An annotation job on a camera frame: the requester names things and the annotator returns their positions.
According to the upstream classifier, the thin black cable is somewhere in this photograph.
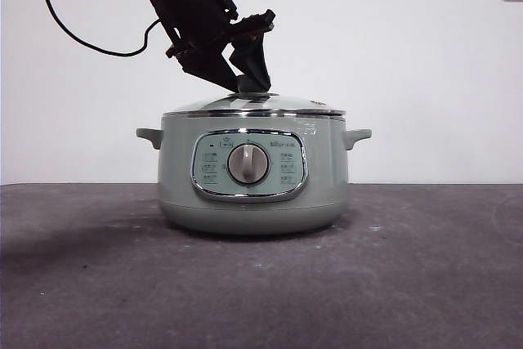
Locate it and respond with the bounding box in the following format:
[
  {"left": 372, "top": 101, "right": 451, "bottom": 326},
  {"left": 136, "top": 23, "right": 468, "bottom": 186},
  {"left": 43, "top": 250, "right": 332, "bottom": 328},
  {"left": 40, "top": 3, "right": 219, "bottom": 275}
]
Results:
[{"left": 37, "top": 0, "right": 160, "bottom": 56}]

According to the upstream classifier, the pale green electric pot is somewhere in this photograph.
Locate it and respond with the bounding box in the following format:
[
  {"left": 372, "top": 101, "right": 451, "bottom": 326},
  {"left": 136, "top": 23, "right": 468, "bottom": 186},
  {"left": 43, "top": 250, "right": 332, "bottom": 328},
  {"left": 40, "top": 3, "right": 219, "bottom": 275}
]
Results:
[{"left": 136, "top": 114, "right": 373, "bottom": 237}]

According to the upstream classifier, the glass lid with green knob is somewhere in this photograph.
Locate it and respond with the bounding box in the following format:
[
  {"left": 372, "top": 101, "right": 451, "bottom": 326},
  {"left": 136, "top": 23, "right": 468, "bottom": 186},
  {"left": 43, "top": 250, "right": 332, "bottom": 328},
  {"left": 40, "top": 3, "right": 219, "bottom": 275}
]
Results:
[{"left": 162, "top": 74, "right": 346, "bottom": 121}]

